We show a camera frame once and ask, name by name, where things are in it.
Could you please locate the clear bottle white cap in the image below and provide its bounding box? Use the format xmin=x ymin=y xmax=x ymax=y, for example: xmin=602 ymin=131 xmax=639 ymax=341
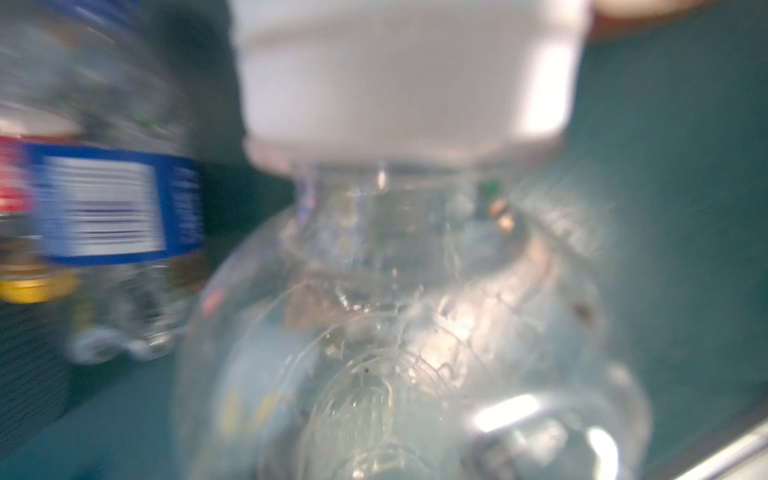
xmin=173 ymin=1 xmax=652 ymax=479

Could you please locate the blue label small bottle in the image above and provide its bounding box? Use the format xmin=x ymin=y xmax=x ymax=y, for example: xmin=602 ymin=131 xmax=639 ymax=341
xmin=1 ymin=1 xmax=205 ymax=365

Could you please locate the peach plastic flower pot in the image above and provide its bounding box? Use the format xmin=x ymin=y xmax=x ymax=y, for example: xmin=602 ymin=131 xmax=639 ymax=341
xmin=592 ymin=0 xmax=709 ymax=35

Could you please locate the aluminium front rail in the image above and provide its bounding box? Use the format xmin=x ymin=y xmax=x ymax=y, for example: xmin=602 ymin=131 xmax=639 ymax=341
xmin=647 ymin=412 xmax=767 ymax=480

